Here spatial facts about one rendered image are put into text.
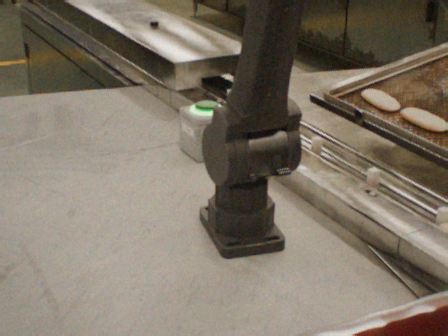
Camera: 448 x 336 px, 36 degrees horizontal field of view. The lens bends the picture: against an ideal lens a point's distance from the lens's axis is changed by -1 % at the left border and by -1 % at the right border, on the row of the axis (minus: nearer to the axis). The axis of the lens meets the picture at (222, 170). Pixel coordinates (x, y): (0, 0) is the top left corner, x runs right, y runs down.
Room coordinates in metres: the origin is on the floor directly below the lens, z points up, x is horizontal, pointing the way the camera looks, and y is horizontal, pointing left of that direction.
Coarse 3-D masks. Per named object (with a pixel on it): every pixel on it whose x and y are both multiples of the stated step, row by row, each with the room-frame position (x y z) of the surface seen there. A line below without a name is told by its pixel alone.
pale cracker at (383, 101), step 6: (366, 90) 1.18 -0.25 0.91; (372, 90) 1.17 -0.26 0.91; (366, 96) 1.16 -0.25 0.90; (372, 96) 1.15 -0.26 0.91; (378, 96) 1.15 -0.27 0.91; (384, 96) 1.14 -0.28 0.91; (390, 96) 1.14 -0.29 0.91; (372, 102) 1.14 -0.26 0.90; (378, 102) 1.12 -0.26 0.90; (384, 102) 1.12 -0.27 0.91; (390, 102) 1.12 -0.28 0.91; (396, 102) 1.12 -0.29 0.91; (384, 108) 1.11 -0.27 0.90; (390, 108) 1.10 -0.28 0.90; (396, 108) 1.10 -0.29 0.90
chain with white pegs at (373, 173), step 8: (312, 144) 1.04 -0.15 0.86; (320, 144) 1.04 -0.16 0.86; (320, 152) 1.04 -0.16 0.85; (344, 168) 0.99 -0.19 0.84; (376, 168) 0.92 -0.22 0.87; (368, 176) 0.92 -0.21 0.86; (376, 176) 0.91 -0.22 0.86; (376, 184) 0.92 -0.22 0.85; (384, 192) 0.90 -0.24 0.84; (440, 208) 0.80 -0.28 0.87; (440, 216) 0.79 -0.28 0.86; (440, 224) 0.79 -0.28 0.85
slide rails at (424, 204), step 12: (216, 84) 1.39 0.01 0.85; (300, 132) 1.12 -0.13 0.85; (324, 144) 1.06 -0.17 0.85; (336, 156) 1.01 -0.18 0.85; (348, 156) 1.01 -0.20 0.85; (360, 168) 0.97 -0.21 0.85; (360, 180) 0.92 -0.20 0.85; (384, 180) 0.93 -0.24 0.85; (396, 192) 0.89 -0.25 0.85; (408, 192) 0.89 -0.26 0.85; (420, 204) 0.85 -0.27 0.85; (432, 204) 0.85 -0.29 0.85
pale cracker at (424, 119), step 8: (400, 112) 1.09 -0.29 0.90; (408, 112) 1.07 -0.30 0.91; (416, 112) 1.06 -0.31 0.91; (424, 112) 1.06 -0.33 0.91; (408, 120) 1.06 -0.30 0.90; (416, 120) 1.04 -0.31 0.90; (424, 120) 1.03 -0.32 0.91; (432, 120) 1.03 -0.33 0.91; (440, 120) 1.03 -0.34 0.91; (424, 128) 1.02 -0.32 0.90; (432, 128) 1.01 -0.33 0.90; (440, 128) 1.01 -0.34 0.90
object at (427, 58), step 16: (400, 64) 1.27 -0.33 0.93; (416, 64) 1.28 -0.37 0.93; (368, 80) 1.23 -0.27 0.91; (384, 80) 1.23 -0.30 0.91; (400, 80) 1.22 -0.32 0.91; (336, 96) 1.19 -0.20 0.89; (416, 96) 1.15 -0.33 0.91; (352, 112) 1.12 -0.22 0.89; (368, 112) 1.11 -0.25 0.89; (384, 112) 1.11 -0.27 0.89; (384, 128) 1.04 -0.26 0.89; (400, 128) 1.01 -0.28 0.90; (416, 128) 1.03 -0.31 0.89; (432, 144) 0.95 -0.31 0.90
